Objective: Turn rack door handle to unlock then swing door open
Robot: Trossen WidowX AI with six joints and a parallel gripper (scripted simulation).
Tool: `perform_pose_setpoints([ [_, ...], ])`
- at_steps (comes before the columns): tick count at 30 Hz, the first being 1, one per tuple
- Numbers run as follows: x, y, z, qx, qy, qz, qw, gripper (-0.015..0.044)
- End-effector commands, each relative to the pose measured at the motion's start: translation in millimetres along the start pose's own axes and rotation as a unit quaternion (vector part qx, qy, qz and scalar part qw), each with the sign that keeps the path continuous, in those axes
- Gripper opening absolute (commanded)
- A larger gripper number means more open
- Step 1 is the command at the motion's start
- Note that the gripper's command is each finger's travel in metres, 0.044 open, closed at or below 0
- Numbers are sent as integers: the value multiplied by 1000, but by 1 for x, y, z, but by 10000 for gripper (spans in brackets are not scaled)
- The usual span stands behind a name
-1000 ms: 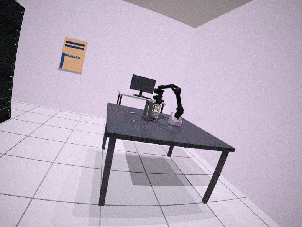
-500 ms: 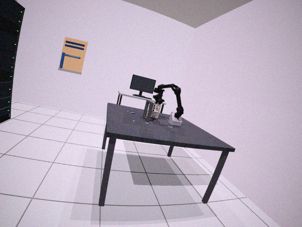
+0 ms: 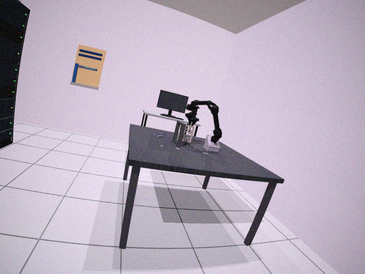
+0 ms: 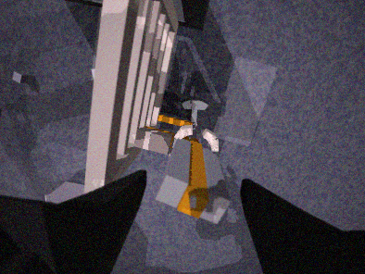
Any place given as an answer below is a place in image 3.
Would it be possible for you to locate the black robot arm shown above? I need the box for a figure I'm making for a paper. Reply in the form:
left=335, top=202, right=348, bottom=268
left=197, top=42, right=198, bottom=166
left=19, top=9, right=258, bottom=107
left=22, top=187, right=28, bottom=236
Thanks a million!
left=185, top=100, right=222, bottom=143

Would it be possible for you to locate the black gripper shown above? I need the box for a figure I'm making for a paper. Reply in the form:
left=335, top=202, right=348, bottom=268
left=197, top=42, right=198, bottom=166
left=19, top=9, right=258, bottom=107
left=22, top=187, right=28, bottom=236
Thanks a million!
left=186, top=111, right=199, bottom=126

